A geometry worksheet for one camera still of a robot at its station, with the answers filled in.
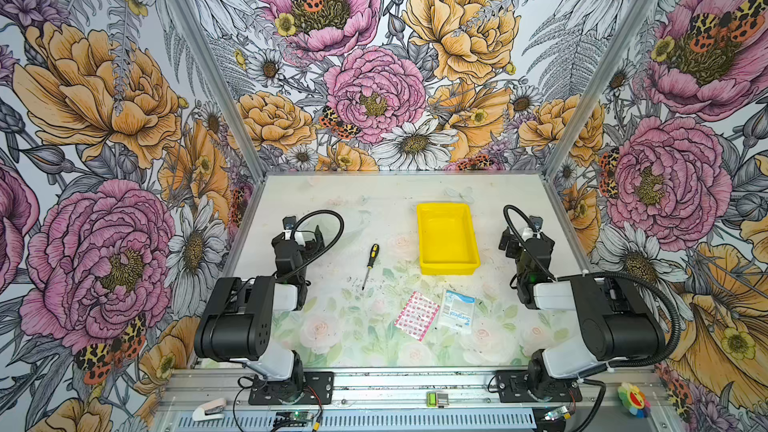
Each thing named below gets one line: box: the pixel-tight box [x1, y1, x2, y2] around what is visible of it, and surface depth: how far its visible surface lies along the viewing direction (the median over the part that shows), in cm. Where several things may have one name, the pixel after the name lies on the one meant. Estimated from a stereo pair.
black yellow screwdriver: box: [361, 243, 380, 291], surface depth 99 cm
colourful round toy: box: [618, 382, 651, 419], surface depth 73 cm
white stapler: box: [192, 398, 227, 421], surface depth 71 cm
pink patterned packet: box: [394, 291, 440, 342], surface depth 87 cm
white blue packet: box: [437, 289, 477, 335], surface depth 88 cm
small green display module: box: [426, 391, 449, 409], surface depth 72 cm
